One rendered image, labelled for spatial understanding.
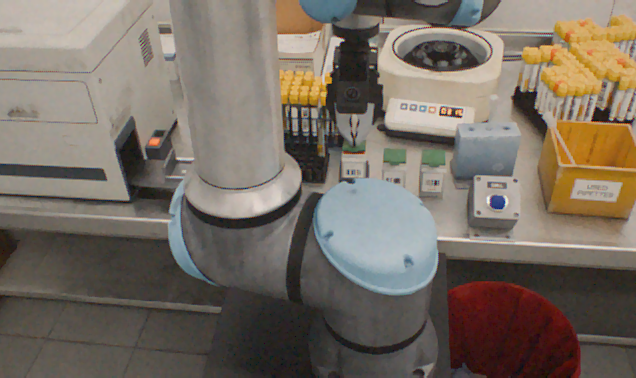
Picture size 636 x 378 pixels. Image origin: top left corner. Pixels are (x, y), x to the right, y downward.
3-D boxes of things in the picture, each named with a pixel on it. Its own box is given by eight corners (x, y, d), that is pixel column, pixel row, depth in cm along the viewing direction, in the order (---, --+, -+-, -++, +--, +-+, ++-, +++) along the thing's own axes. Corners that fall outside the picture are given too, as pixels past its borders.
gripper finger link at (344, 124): (355, 130, 104) (355, 83, 98) (354, 150, 100) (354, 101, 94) (337, 130, 105) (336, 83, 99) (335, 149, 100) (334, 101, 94)
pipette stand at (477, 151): (455, 188, 104) (462, 141, 98) (449, 164, 110) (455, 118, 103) (513, 187, 104) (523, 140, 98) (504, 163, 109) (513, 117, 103)
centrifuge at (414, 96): (364, 134, 118) (365, 79, 111) (392, 65, 140) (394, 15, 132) (489, 150, 113) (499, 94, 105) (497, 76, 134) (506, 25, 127)
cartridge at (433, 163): (418, 196, 103) (421, 165, 99) (418, 179, 107) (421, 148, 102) (442, 198, 103) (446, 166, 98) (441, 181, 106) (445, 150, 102)
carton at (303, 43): (201, 115, 126) (190, 49, 116) (233, 53, 148) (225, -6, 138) (318, 120, 123) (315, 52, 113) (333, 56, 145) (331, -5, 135)
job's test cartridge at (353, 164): (341, 187, 103) (341, 157, 100) (343, 170, 107) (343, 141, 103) (365, 187, 103) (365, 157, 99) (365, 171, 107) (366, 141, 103)
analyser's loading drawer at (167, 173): (112, 189, 104) (104, 166, 101) (125, 167, 109) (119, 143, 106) (225, 196, 102) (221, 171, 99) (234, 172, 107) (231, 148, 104)
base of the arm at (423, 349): (446, 408, 65) (457, 359, 59) (309, 412, 66) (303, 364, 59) (427, 297, 76) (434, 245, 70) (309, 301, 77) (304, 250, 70)
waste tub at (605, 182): (545, 213, 99) (558, 165, 92) (536, 165, 109) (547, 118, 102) (630, 220, 96) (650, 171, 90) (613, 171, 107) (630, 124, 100)
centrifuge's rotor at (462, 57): (395, 90, 120) (397, 58, 116) (408, 56, 132) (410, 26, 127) (473, 99, 117) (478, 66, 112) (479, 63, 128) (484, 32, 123)
